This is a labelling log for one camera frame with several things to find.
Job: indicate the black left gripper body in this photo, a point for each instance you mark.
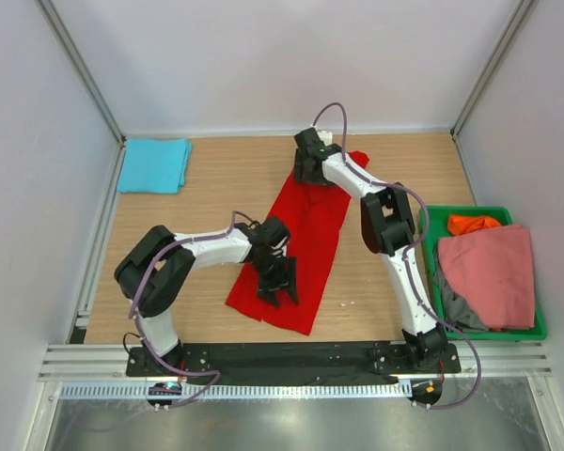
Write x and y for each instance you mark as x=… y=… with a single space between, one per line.
x=272 y=271

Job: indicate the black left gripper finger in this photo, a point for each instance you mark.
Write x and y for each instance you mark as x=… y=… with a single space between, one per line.
x=291 y=279
x=267 y=292

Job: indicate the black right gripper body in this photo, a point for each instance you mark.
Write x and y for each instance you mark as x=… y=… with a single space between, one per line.
x=305 y=178

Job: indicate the red t-shirt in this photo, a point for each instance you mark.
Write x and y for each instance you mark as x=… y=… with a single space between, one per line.
x=314 y=215

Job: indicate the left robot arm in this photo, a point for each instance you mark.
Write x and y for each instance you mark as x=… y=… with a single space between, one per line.
x=152 y=274

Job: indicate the folded light blue t-shirt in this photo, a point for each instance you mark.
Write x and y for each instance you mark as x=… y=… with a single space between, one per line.
x=154 y=166

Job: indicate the orange t-shirt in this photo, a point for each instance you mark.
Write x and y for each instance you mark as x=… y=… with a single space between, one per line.
x=460 y=224

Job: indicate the grey t-shirt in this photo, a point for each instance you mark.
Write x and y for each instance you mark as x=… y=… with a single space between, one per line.
x=457 y=310

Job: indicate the pink t-shirt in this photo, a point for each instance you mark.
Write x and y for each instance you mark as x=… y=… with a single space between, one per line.
x=492 y=269

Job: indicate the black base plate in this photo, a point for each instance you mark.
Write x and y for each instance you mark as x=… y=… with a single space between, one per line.
x=303 y=364

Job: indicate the white slotted cable duct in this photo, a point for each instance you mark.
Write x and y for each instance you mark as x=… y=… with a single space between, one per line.
x=149 y=390

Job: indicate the right aluminium frame post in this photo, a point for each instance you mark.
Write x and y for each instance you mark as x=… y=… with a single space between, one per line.
x=510 y=32

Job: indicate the aluminium frame post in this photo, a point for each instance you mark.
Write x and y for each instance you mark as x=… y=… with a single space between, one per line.
x=510 y=32
x=70 y=49

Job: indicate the left aluminium frame post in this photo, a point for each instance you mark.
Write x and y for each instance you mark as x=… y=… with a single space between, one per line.
x=70 y=49

